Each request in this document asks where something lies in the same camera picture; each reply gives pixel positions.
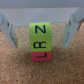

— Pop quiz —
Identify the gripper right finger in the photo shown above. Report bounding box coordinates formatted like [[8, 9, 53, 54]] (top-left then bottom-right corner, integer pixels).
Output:
[[62, 11, 84, 49]]

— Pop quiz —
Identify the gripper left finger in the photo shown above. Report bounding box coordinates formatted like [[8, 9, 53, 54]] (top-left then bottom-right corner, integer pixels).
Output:
[[0, 11, 20, 51]]

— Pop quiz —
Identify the yellow block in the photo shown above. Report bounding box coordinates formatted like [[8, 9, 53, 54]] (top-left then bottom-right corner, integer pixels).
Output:
[[28, 22, 52, 54]]

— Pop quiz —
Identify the pink block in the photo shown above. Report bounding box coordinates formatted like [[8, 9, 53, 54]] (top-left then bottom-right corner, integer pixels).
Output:
[[30, 50, 52, 63]]

